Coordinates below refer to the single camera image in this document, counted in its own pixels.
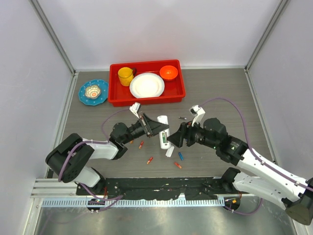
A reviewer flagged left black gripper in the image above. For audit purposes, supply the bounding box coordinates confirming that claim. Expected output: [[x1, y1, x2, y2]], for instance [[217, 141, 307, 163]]
[[121, 113, 168, 144]]

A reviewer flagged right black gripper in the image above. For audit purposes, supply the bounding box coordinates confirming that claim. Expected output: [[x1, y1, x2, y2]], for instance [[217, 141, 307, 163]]
[[167, 117, 219, 149]]

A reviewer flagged white remote control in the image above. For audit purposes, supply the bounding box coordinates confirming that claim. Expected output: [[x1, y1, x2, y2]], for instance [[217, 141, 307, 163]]
[[157, 115, 171, 150]]

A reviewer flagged white battery cover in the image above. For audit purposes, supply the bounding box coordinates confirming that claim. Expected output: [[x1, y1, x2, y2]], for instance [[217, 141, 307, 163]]
[[165, 146, 175, 158]]

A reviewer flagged green battery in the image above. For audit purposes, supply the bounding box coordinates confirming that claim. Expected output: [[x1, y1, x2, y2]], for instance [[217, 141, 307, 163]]
[[162, 132, 167, 143]]

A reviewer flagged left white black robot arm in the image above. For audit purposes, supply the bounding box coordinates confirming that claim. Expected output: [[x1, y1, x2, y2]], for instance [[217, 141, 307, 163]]
[[45, 114, 169, 195]]

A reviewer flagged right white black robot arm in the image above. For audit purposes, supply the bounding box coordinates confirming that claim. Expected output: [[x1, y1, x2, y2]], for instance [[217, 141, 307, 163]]
[[167, 118, 313, 225]]

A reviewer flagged red battery bottom right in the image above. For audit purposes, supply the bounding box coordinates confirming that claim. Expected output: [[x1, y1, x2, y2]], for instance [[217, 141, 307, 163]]
[[174, 162, 182, 169]]

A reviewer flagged red plastic tray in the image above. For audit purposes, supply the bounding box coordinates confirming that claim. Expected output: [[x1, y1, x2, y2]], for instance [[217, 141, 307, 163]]
[[108, 59, 186, 107]]

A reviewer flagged white paper plate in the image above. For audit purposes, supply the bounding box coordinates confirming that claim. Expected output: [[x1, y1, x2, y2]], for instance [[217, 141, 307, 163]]
[[129, 72, 165, 98]]

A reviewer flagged orange bowl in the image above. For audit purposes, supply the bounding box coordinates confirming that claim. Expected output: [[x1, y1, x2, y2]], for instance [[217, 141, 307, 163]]
[[159, 65, 178, 81]]

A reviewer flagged yellow mug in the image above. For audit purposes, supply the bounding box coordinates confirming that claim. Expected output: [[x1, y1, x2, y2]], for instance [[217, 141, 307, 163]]
[[118, 67, 137, 87]]

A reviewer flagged blue dotted plate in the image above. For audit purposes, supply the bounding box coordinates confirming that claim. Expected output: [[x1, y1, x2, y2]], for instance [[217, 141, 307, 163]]
[[78, 79, 109, 106]]

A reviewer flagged small patterned bowl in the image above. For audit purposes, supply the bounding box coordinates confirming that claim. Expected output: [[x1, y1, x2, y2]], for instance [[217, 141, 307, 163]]
[[85, 85, 101, 99]]

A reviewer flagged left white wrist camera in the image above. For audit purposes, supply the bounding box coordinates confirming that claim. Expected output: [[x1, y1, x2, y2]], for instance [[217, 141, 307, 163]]
[[129, 102, 141, 119]]

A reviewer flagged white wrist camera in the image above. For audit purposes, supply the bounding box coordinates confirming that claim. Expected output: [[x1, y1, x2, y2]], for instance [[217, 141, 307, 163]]
[[189, 105, 205, 126], [129, 102, 141, 119]]

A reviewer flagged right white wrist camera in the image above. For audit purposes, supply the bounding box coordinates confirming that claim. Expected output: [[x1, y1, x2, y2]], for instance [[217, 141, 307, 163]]
[[189, 105, 205, 126]]

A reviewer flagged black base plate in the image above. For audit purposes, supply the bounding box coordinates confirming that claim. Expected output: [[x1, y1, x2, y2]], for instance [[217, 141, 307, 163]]
[[87, 177, 241, 201]]

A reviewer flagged slotted cable duct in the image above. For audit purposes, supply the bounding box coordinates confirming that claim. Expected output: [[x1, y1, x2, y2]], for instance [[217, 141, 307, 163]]
[[42, 197, 225, 208]]

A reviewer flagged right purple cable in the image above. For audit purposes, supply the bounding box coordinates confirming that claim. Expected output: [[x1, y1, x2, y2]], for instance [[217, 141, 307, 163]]
[[199, 97, 313, 216]]

